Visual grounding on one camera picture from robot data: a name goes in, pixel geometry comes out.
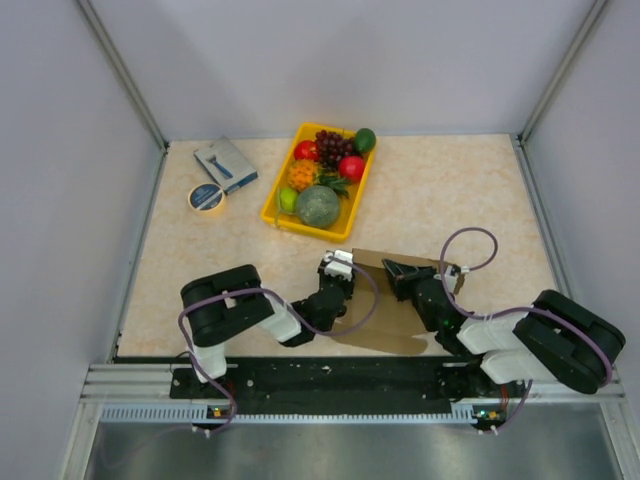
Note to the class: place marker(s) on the left aluminium frame post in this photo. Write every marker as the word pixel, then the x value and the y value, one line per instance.
pixel 122 73

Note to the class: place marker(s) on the aluminium front rail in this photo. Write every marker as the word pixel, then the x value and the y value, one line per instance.
pixel 140 393

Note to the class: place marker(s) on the small green lime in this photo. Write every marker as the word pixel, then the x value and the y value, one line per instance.
pixel 287 198

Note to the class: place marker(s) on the green avocado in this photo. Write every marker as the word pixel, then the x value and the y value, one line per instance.
pixel 364 140

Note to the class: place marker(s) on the aluminium frame post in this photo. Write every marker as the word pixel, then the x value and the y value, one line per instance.
pixel 122 73
pixel 585 31

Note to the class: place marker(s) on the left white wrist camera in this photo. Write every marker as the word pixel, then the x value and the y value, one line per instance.
pixel 339 264

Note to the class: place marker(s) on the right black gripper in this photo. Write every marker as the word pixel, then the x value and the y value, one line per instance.
pixel 404 275

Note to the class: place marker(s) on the brown cardboard box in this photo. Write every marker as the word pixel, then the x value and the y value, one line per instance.
pixel 375 320

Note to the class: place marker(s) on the red apple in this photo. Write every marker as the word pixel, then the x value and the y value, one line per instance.
pixel 306 150

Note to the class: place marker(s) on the yellow plastic tray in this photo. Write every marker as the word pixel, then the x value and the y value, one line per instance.
pixel 341 229

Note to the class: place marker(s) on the beige masking tape roll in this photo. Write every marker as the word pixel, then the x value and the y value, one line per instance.
pixel 207 199

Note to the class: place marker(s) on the right aluminium frame post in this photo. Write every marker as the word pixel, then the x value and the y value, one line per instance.
pixel 585 31

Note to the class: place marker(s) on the blue razor package box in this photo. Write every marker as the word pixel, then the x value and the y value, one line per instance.
pixel 226 165

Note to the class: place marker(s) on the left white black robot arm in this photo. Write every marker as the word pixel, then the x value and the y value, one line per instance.
pixel 224 305

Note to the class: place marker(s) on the green round melon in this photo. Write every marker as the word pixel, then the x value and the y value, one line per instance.
pixel 318 207

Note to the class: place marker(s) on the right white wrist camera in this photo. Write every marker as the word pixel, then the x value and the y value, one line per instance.
pixel 454 271

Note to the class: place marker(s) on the orange pineapple with leaves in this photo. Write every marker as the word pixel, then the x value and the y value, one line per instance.
pixel 305 173

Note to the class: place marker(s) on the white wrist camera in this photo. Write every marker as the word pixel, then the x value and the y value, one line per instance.
pixel 339 264
pixel 454 271

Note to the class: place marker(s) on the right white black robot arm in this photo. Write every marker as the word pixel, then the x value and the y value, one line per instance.
pixel 553 338

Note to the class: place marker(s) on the red pomegranate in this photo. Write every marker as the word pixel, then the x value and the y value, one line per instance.
pixel 352 168

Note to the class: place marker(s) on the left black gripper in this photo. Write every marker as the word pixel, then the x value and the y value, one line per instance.
pixel 347 285

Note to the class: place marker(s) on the dark purple grape bunch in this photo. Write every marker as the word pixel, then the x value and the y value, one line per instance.
pixel 331 148

